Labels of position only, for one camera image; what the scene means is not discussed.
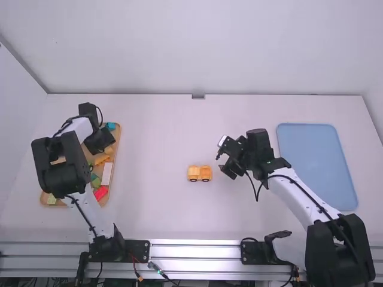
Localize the red and black wire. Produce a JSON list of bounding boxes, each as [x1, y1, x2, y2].
[[127, 252, 145, 283]]

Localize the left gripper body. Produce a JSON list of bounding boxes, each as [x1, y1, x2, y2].
[[83, 127, 117, 156]]

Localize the red toy brick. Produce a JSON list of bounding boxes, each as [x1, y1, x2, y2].
[[93, 185, 110, 201]]

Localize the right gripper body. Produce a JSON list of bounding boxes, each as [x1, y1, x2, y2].
[[221, 135, 250, 176]]

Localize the tan tray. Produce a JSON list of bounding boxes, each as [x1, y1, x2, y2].
[[39, 121, 122, 207]]

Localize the black cable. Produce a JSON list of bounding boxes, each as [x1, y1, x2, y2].
[[279, 264, 301, 287], [245, 172, 270, 203], [94, 104, 104, 126]]

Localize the blue mat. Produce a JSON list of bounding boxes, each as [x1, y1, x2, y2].
[[275, 121, 359, 211]]

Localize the yellow toy car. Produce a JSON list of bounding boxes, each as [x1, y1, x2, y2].
[[187, 164, 214, 184]]

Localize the white toy brick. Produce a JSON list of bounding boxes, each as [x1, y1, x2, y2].
[[101, 163, 113, 185]]

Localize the yellow toy brick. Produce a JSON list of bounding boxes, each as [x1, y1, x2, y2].
[[93, 154, 114, 167]]

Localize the silver rails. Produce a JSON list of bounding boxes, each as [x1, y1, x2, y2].
[[0, 238, 383, 282]]

